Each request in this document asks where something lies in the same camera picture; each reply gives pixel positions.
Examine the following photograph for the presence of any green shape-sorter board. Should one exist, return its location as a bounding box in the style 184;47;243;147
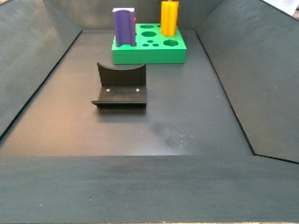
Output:
111;24;187;65

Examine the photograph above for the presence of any yellow star-shaped block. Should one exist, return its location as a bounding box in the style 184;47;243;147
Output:
160;0;179;37

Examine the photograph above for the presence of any black curved bracket stand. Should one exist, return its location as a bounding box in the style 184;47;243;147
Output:
92;63;147;107

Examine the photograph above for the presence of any purple notched block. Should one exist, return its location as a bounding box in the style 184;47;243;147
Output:
112;8;136;46

